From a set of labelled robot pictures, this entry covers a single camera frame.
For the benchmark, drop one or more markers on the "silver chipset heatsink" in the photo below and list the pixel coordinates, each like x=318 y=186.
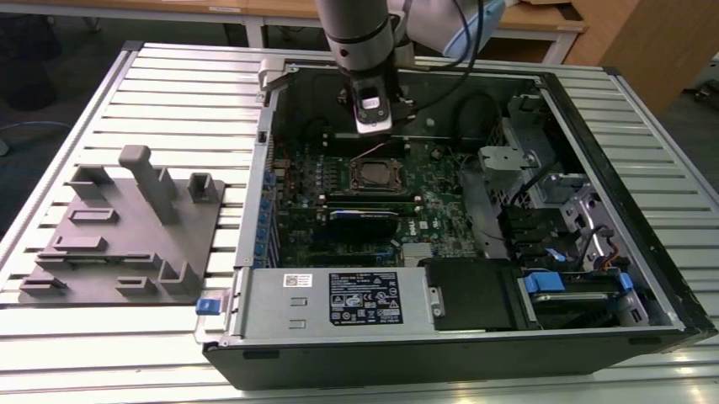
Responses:
x=421 y=250

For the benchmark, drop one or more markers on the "black PC case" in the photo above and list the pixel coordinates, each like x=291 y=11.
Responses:
x=394 y=366

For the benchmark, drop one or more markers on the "grey case latch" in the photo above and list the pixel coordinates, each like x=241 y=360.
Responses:
x=273 y=73

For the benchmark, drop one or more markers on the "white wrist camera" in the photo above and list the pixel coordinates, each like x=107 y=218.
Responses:
x=374 y=109

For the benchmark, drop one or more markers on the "metal locking lever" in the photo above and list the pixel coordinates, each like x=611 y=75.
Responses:
x=371 y=151

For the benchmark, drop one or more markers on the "brown wooden cabinet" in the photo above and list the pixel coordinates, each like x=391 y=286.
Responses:
x=646 y=42

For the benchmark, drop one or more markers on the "silver CPU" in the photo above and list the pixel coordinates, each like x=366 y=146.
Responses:
x=378 y=176

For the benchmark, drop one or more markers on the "wooden desk white frame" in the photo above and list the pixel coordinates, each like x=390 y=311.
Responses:
x=169 y=5

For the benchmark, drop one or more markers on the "green motherboard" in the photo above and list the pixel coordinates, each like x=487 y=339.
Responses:
x=450 y=219

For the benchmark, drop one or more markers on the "black graphics card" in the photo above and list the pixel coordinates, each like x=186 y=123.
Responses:
x=359 y=229

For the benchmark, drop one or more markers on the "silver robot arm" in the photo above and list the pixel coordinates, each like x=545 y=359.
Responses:
x=354 y=25

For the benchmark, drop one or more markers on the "grey parts rack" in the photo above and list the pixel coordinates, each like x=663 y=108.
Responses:
x=130 y=252

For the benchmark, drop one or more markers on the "silver metal drive cage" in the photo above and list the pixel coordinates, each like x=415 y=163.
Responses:
x=502 y=159

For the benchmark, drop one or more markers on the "blue disk carrier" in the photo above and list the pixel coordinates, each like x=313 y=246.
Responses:
x=543 y=281

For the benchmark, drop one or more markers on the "grey flat strip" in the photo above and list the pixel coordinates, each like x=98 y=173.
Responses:
x=478 y=210

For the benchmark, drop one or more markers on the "green RAM stick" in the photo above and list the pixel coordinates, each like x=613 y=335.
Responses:
x=371 y=206

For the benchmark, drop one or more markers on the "black hard disk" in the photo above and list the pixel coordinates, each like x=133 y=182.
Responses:
x=570 y=313

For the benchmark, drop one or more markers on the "black fan shroud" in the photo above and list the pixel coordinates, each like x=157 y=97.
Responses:
x=471 y=294

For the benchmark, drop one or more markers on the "grey power supply unit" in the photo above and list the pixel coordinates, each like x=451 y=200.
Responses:
x=270 y=303

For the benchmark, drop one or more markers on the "blue case latch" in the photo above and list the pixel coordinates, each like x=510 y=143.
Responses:
x=209 y=306

